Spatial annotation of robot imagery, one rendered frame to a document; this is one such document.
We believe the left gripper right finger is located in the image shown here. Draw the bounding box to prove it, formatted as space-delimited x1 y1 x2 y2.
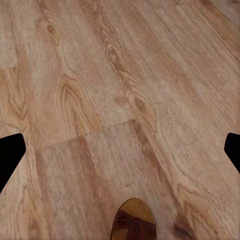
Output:
224 133 240 173

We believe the sandal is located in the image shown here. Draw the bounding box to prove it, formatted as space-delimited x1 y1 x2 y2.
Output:
110 197 157 240

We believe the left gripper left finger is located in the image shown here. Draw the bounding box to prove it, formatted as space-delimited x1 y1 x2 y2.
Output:
0 133 26 193

